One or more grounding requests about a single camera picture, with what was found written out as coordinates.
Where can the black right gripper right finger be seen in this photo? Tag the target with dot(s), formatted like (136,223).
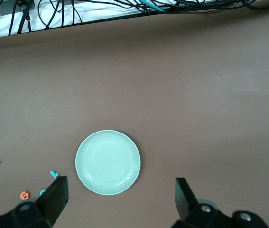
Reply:
(186,204)

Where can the light green plate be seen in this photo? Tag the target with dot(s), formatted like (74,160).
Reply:
(108,162)

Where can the teal digit one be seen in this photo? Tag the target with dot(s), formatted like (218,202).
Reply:
(54,174)

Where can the grey power strip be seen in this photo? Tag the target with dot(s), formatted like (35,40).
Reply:
(3,4)

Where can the teal digit six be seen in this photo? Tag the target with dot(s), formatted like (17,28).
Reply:
(42,192)

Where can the orange letter e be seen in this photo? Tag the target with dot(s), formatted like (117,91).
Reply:
(25,195)

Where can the brown table mat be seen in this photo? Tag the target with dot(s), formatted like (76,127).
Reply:
(148,83)

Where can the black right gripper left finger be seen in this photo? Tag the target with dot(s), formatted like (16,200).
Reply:
(51,204)

